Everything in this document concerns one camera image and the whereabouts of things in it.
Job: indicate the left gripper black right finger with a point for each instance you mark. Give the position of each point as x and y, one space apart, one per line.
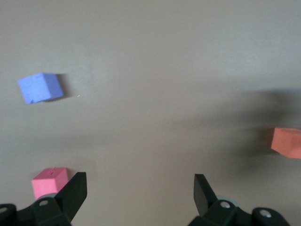
202 195

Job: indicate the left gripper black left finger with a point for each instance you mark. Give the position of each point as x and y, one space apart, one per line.
70 193

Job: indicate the orange foam cube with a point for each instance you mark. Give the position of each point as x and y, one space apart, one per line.
287 142

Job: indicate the pink-red foam cube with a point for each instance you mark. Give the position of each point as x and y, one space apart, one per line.
45 183

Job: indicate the purple-blue foam cube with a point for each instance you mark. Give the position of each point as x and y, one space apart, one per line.
37 88

